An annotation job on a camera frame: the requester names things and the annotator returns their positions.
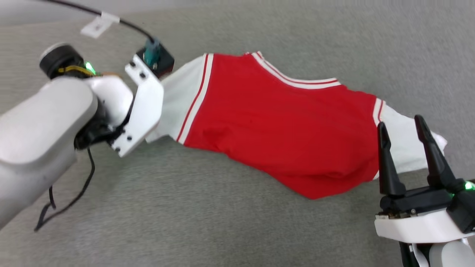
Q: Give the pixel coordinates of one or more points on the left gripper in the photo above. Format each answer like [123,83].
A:
[111,100]

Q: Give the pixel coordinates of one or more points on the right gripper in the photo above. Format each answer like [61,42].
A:
[419,200]

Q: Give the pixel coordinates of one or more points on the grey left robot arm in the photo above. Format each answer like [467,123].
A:
[37,133]

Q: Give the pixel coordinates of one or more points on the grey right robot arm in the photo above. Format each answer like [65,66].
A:
[449,256]

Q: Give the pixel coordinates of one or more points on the red and white shirt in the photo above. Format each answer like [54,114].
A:
[278,122]

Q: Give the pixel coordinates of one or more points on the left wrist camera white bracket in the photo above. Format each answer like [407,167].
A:
[143,107]

